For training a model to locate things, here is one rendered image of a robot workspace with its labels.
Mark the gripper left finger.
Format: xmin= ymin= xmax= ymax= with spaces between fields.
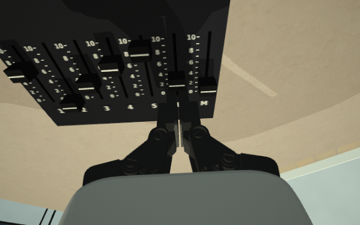
xmin=82 ymin=87 xmax=179 ymax=186

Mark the black lighting desk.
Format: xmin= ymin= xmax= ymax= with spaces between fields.
xmin=0 ymin=0 xmax=230 ymax=126

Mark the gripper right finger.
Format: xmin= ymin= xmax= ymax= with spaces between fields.
xmin=178 ymin=86 xmax=280 ymax=177

